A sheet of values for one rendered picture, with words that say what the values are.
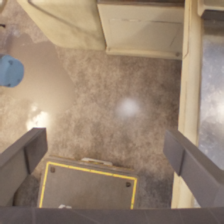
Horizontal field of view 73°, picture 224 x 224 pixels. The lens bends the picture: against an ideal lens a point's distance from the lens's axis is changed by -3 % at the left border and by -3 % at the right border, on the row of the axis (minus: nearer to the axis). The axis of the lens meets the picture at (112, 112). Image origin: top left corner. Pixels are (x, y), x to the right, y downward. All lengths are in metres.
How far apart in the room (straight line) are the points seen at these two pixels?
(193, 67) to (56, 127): 1.25
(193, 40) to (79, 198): 1.19
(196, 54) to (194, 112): 0.28
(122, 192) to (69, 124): 0.78
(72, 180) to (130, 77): 1.01
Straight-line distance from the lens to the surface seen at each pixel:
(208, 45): 0.90
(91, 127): 1.48
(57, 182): 1.28
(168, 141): 0.16
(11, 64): 0.44
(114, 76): 1.54
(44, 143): 0.17
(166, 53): 1.61
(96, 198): 1.22
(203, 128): 0.78
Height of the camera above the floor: 1.44
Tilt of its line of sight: 81 degrees down
